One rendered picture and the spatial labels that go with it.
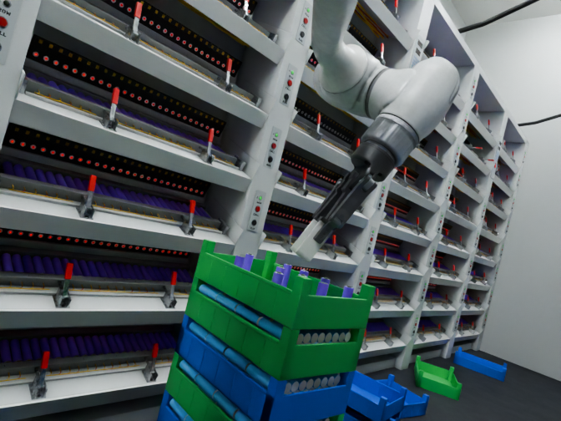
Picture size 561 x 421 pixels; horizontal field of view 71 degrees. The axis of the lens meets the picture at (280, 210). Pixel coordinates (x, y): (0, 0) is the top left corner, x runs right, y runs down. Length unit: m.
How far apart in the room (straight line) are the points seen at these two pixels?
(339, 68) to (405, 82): 0.12
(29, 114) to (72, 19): 0.20
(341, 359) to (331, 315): 0.10
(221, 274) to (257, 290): 0.11
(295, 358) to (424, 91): 0.50
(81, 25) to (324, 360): 0.78
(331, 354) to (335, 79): 0.50
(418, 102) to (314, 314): 0.40
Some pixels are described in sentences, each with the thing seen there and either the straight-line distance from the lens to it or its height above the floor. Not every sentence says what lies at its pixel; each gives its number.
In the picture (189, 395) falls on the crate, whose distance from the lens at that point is 0.84.
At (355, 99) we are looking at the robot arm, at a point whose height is 0.90.
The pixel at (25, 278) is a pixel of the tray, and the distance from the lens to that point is 1.00.
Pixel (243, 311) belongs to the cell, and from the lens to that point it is 0.72.
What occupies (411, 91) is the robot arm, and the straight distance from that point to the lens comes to 0.76.
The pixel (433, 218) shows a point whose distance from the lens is 2.35.
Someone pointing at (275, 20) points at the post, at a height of 1.23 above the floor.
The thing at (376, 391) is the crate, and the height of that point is 0.10.
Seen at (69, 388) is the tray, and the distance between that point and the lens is 1.09.
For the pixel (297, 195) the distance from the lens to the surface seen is 1.31.
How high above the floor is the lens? 0.64
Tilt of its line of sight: 1 degrees up
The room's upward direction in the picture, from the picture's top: 14 degrees clockwise
